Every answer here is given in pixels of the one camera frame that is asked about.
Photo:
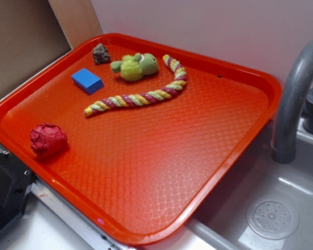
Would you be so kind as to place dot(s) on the round sink drain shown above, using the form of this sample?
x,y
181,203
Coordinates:
x,y
272,219

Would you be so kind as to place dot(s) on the red plastic tray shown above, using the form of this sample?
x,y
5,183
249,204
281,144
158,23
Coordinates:
x,y
142,155

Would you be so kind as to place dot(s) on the red crumpled paper ball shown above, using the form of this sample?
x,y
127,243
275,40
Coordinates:
x,y
47,139

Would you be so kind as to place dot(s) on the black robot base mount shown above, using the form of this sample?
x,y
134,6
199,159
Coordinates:
x,y
16,179

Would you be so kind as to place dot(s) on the grey toy sink basin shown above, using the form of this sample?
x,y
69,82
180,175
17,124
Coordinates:
x,y
221,219

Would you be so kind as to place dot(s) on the brown cardboard panel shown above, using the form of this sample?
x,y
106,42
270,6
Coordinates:
x,y
30,39

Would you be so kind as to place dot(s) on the green plush frog toy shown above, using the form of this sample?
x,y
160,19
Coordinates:
x,y
135,67

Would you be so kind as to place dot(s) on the grey brown rock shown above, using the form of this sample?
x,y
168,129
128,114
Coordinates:
x,y
100,54

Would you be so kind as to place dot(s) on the grey plastic faucet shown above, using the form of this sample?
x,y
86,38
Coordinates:
x,y
296,102

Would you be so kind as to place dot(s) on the blue rectangular block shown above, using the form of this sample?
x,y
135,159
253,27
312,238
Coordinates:
x,y
87,81

